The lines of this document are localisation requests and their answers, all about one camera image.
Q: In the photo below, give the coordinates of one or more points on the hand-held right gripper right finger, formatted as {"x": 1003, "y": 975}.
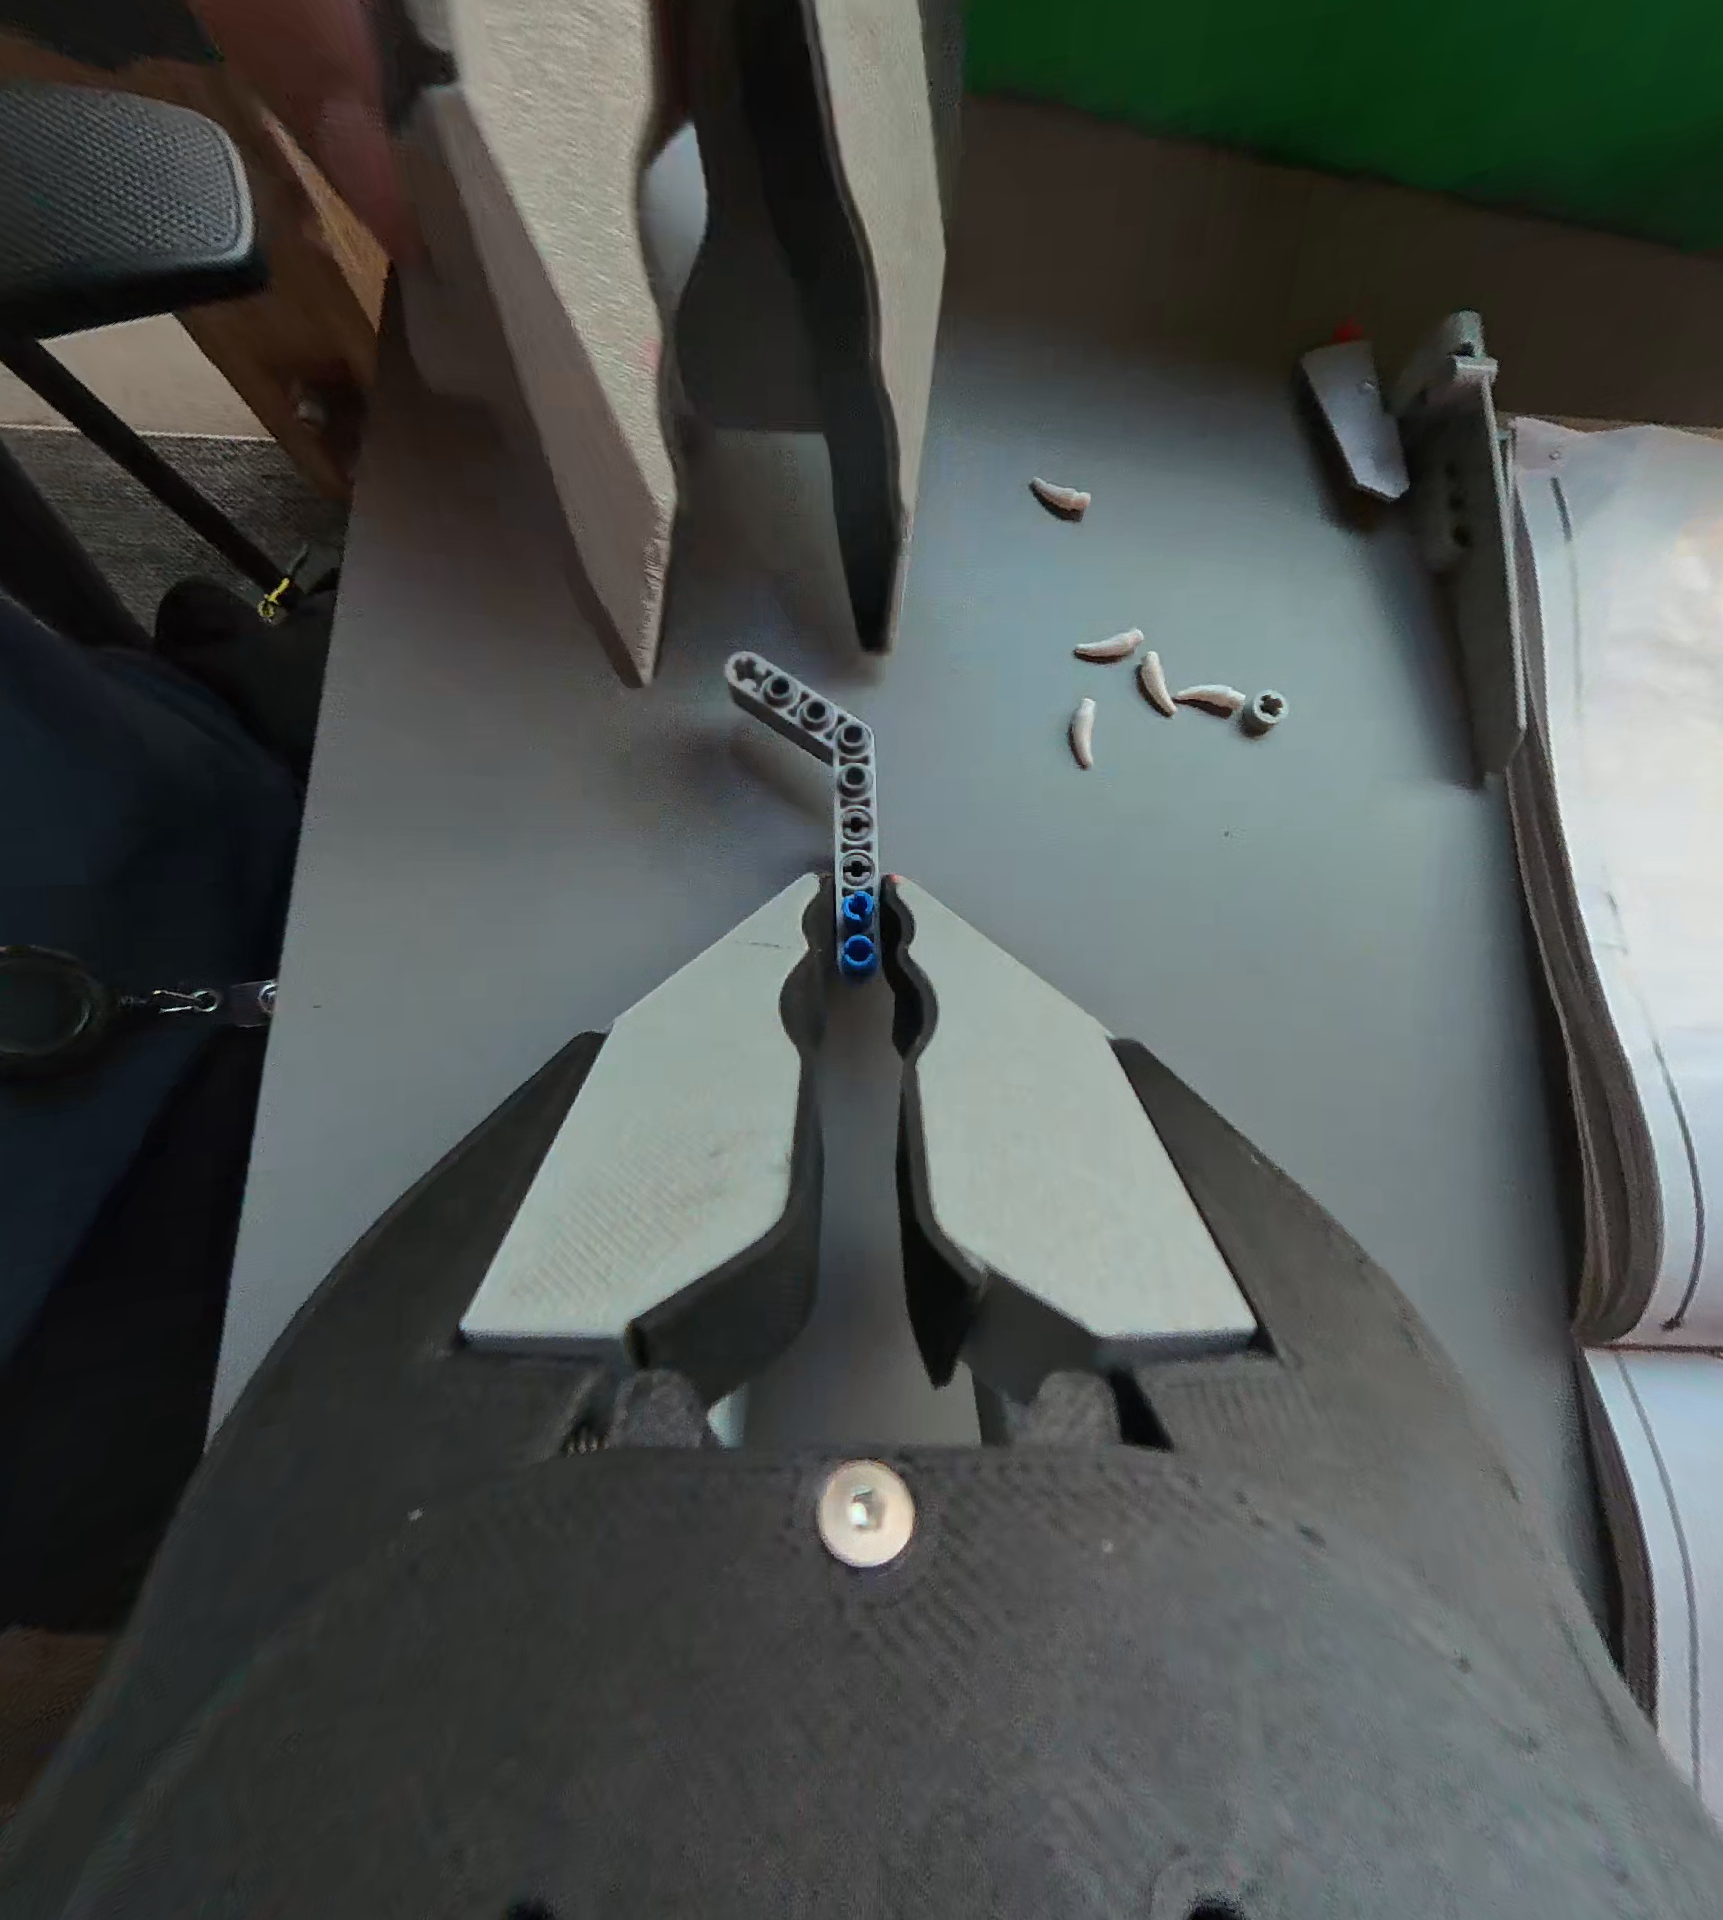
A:
{"x": 1073, "y": 1170}

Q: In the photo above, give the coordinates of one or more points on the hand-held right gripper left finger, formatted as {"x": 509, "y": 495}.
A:
{"x": 653, "y": 1170}

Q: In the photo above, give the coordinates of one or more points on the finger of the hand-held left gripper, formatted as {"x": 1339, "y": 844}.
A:
{"x": 547, "y": 301}
{"x": 893, "y": 225}

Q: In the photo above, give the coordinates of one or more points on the grey angled lego beam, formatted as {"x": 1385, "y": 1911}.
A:
{"x": 857, "y": 810}

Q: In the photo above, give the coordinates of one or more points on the white lego tooth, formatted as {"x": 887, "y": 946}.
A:
{"x": 1157, "y": 685}
{"x": 1107, "y": 646}
{"x": 1211, "y": 698}
{"x": 1083, "y": 735}
{"x": 1061, "y": 501}

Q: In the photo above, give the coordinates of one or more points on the grey round lego bushing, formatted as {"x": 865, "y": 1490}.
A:
{"x": 1249, "y": 704}

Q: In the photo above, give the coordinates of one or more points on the grey lego assembly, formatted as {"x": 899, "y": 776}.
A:
{"x": 1446, "y": 495}

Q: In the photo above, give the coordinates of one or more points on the person's left hand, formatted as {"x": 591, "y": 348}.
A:
{"x": 321, "y": 105}

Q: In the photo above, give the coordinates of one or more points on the black shoe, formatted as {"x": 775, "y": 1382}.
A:
{"x": 225, "y": 644}

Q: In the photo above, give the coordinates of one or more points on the black office chair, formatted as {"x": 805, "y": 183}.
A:
{"x": 51, "y": 210}

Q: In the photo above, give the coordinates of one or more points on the green cloth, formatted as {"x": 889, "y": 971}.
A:
{"x": 1403, "y": 91}

